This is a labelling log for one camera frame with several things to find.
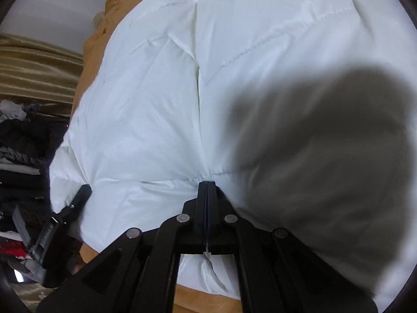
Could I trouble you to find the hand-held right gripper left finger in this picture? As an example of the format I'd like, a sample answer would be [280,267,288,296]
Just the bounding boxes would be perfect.
[37,181,208,313]

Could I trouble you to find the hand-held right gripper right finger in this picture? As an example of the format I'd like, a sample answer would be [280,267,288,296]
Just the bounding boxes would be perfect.
[207,181,378,313]

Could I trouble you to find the gold curtain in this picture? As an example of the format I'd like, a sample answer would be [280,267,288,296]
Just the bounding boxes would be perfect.
[0,34,84,116]

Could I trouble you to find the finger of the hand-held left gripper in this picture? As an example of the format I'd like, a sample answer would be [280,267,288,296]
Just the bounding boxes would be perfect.
[52,184,93,223]

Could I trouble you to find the white down jacket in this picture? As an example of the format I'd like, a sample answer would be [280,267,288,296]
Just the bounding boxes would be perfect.
[49,0,414,307]

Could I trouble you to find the pile of dark clothes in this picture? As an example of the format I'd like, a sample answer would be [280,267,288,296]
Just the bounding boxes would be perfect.
[0,99,70,284]

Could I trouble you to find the tan bed blanket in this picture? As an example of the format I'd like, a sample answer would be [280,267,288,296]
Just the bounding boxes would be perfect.
[70,0,243,313]

